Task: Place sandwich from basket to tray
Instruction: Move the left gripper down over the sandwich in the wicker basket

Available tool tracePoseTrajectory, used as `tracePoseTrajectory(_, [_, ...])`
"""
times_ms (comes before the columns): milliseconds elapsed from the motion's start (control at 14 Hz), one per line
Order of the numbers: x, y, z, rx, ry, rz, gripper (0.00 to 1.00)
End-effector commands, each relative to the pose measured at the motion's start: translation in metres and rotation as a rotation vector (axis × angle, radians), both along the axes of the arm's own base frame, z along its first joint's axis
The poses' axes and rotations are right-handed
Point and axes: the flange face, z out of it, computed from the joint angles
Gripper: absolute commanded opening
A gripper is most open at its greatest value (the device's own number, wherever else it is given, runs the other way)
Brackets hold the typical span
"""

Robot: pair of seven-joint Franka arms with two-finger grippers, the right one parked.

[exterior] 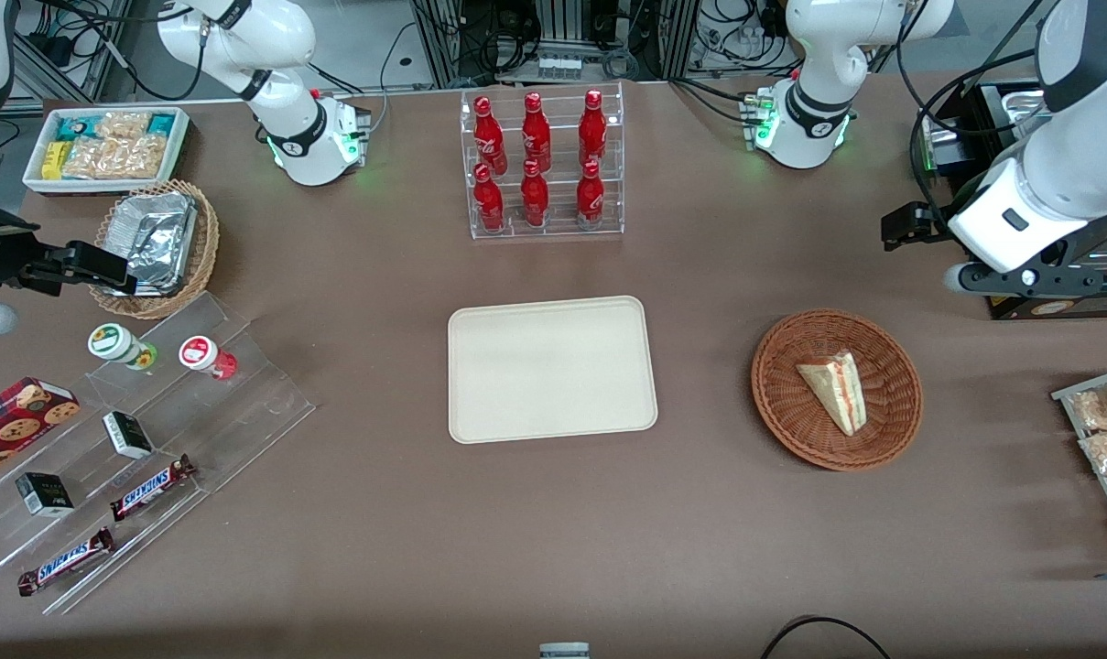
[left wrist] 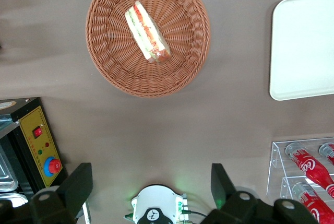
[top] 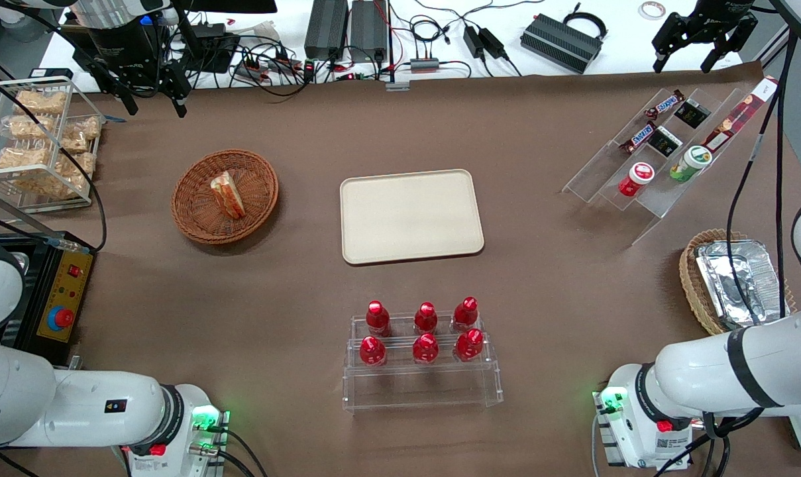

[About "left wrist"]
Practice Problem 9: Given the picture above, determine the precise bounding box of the steel warmer pan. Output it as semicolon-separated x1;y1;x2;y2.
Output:
0;140;19;192
0;192;29;209

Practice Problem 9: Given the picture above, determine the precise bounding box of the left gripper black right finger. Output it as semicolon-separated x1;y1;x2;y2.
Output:
199;163;319;224

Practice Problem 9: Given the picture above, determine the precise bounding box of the black cable at arm base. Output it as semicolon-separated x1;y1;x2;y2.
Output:
182;209;208;218

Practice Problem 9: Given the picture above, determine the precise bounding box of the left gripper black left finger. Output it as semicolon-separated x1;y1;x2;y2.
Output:
0;162;94;224

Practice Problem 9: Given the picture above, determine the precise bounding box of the large round brown wicker basket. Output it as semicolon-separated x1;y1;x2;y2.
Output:
85;0;211;98

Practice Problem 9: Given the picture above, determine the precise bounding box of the black food warmer yellow panel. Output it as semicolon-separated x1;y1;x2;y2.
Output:
0;97;69;209

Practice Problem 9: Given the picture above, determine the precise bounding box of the triangle sandwich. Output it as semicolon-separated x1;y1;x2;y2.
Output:
124;0;172;64

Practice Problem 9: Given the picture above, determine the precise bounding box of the clear acrylic bottle rack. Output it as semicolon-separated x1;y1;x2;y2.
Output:
266;137;334;224

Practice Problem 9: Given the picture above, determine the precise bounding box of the red cola bottle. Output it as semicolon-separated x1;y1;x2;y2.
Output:
284;142;334;198
291;182;334;224
318;142;334;164

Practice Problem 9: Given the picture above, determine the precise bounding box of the cream plastic serving tray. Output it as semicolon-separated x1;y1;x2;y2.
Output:
269;0;334;101

